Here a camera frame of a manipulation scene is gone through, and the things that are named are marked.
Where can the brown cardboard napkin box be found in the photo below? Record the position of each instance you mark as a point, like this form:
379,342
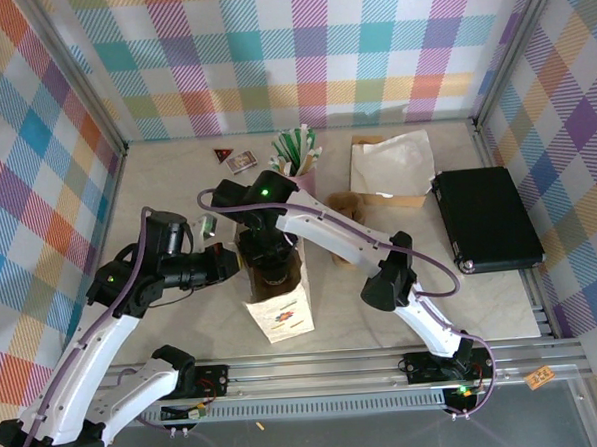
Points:
402,202

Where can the green white wrapped straw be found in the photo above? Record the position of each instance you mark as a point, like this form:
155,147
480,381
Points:
315,141
278,163
284,149

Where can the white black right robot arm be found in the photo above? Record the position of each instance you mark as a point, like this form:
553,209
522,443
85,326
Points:
339,236

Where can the red black triangle sticker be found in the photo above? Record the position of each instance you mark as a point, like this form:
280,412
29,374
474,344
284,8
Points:
222,154

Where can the orange tag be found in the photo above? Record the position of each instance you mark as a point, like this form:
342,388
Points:
540,377

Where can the small colourful card box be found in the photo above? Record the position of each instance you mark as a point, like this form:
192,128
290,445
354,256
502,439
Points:
241,162

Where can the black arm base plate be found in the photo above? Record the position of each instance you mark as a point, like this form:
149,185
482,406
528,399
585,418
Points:
211,380
421,367

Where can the white paper takeout bag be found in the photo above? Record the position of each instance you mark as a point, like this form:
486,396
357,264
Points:
283,319

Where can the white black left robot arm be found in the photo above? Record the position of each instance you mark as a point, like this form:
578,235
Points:
76,375

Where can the black hard case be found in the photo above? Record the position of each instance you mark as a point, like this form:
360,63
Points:
488,218

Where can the small green power connector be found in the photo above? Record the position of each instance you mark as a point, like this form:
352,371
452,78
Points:
198,413

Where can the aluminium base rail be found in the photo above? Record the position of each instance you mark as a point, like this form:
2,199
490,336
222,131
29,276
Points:
311,373

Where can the black white paper coffee cup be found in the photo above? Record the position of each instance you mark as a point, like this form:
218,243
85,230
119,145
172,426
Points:
273,277

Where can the aluminium frame post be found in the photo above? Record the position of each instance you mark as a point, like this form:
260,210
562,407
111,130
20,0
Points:
70,75
514,47

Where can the white paper napkin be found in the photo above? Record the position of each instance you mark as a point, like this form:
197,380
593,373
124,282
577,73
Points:
395,163

